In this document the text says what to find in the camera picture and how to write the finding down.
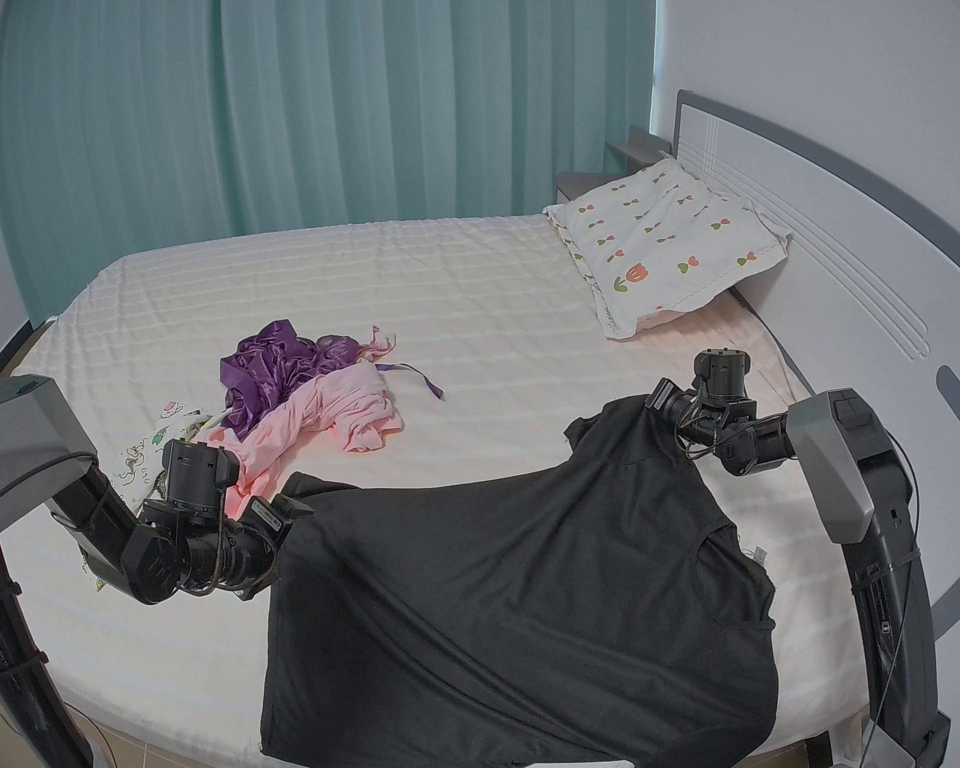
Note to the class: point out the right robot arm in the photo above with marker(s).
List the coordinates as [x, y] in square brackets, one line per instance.
[832, 450]

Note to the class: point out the white printed pyjama garment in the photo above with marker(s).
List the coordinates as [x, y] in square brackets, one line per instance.
[139, 457]

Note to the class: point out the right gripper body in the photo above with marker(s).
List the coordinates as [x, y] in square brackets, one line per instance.
[679, 409]

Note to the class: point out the purple satin garment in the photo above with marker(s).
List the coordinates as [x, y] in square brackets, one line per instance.
[262, 367]

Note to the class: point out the black T-shirt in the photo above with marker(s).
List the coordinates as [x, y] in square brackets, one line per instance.
[487, 600]

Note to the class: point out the bed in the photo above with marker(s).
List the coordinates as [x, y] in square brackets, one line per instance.
[450, 300]

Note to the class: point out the blue-green curtain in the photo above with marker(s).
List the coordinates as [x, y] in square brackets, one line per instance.
[300, 112]

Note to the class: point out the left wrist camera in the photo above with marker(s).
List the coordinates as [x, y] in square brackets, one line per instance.
[229, 469]

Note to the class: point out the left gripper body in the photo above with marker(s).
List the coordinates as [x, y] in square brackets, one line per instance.
[240, 559]

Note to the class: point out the pink garment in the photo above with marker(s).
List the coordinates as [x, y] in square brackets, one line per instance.
[330, 405]

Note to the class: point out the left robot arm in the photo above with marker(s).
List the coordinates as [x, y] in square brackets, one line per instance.
[45, 435]

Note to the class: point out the white printed pillow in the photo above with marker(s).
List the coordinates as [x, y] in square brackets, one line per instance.
[660, 240]

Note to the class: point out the grey bedside table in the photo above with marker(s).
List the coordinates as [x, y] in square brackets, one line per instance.
[581, 184]

